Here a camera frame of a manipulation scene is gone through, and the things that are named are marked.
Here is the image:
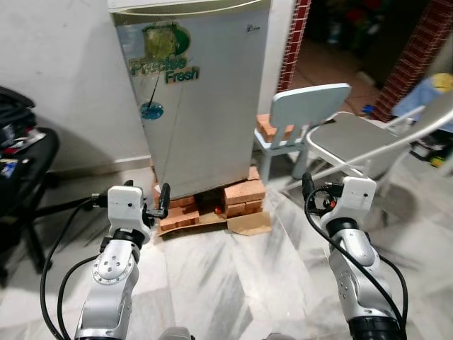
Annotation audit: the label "silver single-door fridge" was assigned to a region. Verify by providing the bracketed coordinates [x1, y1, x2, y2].
[108, 0, 273, 204]

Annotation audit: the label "red brick stack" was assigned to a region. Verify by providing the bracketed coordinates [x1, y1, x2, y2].
[152, 183, 204, 233]
[219, 166, 268, 217]

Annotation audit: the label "grey metal folding chair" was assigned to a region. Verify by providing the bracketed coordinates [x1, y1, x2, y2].
[283, 89, 453, 200]

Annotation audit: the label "loose red bricks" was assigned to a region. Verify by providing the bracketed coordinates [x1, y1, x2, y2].
[256, 113, 297, 145]

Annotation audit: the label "brown cardboard sheet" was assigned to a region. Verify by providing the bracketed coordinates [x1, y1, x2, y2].
[153, 210, 274, 239]

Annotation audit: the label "round blue sticker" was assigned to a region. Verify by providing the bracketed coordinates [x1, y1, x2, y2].
[140, 101, 165, 120]

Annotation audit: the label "light blue plastic chair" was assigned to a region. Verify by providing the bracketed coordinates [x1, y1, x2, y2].
[253, 83, 352, 182]

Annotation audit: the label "black office chair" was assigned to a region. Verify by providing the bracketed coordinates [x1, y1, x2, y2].
[0, 85, 62, 285]

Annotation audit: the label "black device with green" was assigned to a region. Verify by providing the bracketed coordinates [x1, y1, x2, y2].
[409, 138, 453, 168]

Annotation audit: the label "grey robot left leg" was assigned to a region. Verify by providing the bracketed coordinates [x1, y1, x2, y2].
[157, 327, 196, 340]

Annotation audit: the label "light blue cloth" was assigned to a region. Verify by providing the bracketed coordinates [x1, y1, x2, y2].
[391, 74, 453, 121]

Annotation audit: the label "narrow red brick pillar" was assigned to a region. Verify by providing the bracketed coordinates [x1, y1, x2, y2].
[276, 0, 313, 93]

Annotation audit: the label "green Precise Fresh sticker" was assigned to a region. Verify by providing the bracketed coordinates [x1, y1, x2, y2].
[129, 23, 201, 86]

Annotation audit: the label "yellow round object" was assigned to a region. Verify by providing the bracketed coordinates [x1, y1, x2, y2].
[432, 72, 453, 94]

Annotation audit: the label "wide red brick pillar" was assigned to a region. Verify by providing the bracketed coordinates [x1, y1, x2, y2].
[369, 0, 453, 123]

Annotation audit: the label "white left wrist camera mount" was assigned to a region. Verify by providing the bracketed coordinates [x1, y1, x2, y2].
[107, 186, 154, 229]

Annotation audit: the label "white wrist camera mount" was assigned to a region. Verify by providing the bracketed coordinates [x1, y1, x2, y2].
[331, 177, 378, 222]
[107, 186, 154, 229]

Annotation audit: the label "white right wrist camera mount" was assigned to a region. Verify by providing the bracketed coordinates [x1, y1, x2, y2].
[331, 177, 378, 222]

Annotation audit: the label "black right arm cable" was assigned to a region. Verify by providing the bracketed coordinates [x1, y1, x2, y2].
[304, 187, 410, 335]

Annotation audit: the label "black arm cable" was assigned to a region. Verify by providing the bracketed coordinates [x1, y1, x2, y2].
[40, 195, 108, 340]
[304, 187, 410, 335]

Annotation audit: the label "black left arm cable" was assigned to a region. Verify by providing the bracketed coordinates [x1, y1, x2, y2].
[40, 195, 108, 340]

